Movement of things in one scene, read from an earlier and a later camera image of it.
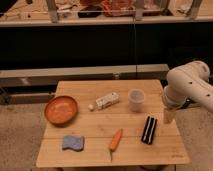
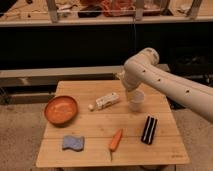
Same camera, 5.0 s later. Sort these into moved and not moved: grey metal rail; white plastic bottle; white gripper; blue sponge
Moved: white gripper
Not moved: blue sponge; grey metal rail; white plastic bottle
